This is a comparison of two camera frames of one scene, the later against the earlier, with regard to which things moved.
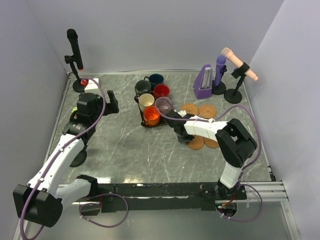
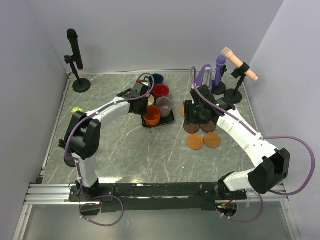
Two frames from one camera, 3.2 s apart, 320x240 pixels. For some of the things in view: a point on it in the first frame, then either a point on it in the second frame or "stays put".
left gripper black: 111,107 to 145,110
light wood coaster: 211,143 stays put
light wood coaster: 197,143 stays put
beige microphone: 228,53 stays put
